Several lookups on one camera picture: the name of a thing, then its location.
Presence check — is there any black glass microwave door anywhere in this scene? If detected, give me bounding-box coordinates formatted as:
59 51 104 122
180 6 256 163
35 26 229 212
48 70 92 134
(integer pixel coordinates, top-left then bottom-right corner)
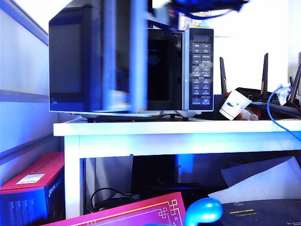
48 0 149 114

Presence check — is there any silver black microwave oven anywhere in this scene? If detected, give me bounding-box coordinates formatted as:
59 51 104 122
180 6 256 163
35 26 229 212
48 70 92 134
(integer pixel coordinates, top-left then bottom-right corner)
70 20 215 122

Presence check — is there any pink box gold pattern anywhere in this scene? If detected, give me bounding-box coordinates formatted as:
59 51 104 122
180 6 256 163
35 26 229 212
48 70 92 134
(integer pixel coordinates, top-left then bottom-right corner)
40 192 187 226

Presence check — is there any red blue product box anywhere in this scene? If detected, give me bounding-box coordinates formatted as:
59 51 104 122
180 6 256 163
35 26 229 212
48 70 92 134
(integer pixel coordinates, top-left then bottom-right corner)
0 152 66 226

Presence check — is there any black box yellow label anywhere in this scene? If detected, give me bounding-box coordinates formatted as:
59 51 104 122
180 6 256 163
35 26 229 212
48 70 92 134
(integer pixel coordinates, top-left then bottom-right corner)
211 198 301 226

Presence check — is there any white table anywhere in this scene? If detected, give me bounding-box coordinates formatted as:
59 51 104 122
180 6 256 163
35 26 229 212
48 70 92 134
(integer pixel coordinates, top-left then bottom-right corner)
53 119 301 219

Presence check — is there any black computer case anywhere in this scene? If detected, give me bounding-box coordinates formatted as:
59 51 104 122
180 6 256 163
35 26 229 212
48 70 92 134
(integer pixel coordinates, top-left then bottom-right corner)
131 154 180 189

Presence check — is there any white blue paper cup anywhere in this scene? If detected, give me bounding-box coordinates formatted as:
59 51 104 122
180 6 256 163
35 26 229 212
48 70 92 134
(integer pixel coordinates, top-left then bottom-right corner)
218 89 253 121

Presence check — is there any white red plastic connector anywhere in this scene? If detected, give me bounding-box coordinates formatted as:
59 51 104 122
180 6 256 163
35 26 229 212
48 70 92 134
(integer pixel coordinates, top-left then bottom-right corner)
237 107 260 121

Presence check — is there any black router with antennas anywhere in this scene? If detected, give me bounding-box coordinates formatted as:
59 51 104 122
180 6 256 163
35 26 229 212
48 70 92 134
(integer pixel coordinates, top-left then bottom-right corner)
219 52 301 118

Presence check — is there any glossy blue rounded object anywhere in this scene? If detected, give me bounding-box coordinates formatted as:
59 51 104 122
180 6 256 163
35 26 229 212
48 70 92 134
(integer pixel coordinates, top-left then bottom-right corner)
182 197 224 226

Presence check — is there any white foam sheet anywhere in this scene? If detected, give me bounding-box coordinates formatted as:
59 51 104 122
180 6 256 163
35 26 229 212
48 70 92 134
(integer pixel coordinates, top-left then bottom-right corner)
208 155 301 205

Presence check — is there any black power cable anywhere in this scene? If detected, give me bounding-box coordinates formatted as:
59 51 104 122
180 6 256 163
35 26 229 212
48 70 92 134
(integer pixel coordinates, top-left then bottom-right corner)
90 187 140 212

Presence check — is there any blue network cable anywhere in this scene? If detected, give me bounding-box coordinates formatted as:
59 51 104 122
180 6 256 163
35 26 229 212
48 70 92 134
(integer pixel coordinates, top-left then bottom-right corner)
267 84 301 142

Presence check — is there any white crumpled cable tag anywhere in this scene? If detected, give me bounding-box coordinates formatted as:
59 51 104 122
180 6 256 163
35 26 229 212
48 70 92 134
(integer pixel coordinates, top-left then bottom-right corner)
277 83 294 106

